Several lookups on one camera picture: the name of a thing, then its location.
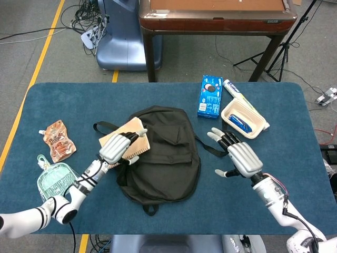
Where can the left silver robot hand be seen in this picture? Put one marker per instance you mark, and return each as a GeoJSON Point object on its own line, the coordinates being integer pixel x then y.
{"type": "Point", "coordinates": [114, 147]}

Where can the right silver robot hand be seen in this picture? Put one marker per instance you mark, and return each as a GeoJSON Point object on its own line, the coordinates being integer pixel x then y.
{"type": "Point", "coordinates": [245, 158]}

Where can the brown spiral notebook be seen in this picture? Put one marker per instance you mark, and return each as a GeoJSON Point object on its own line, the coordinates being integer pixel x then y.
{"type": "Point", "coordinates": [138, 146]}

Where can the black fabric backpack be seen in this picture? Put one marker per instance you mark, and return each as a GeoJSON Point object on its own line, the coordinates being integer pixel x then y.
{"type": "Point", "coordinates": [168, 163]}

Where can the grey own robot base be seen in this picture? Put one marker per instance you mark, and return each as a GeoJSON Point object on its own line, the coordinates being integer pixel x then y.
{"type": "Point", "coordinates": [171, 243]}

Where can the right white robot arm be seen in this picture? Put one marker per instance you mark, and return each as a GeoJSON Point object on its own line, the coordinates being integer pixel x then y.
{"type": "Point", "coordinates": [279, 205]}

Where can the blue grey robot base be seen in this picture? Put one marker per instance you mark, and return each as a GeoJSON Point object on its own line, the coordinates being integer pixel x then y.
{"type": "Point", "coordinates": [118, 39]}

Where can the blue snack packet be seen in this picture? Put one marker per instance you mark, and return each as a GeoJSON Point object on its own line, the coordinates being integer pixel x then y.
{"type": "Point", "coordinates": [241, 123]}

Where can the beige plastic tray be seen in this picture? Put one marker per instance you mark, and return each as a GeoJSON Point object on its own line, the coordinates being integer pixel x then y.
{"type": "Point", "coordinates": [252, 116]}

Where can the blue felt table cover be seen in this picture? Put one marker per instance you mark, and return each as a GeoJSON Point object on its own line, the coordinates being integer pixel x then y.
{"type": "Point", "coordinates": [237, 205]}

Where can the orange spouted sauce pouch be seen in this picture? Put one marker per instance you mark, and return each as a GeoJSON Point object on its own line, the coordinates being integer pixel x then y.
{"type": "Point", "coordinates": [59, 143]}

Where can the white toothpaste tube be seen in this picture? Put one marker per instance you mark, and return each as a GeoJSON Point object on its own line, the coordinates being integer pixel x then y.
{"type": "Point", "coordinates": [237, 92]}

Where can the blue cookie box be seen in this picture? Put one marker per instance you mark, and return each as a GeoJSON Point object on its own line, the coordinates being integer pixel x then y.
{"type": "Point", "coordinates": [210, 97]}

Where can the green transparent pouch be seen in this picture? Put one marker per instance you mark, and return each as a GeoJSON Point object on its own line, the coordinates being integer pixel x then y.
{"type": "Point", "coordinates": [52, 182]}

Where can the black floor device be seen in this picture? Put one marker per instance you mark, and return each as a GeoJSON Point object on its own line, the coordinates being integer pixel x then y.
{"type": "Point", "coordinates": [329, 151]}

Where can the white grey power strip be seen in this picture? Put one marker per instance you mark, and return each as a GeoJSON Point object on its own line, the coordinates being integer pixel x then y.
{"type": "Point", "coordinates": [326, 96]}

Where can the black tripod stand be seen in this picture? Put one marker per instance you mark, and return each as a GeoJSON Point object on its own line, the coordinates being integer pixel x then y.
{"type": "Point", "coordinates": [283, 52]}

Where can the white power strip with plugs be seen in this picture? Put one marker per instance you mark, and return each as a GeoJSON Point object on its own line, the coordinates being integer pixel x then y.
{"type": "Point", "coordinates": [88, 38]}

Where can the brown mahjong table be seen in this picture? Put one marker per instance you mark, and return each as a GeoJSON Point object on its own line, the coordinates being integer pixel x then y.
{"type": "Point", "coordinates": [216, 15]}

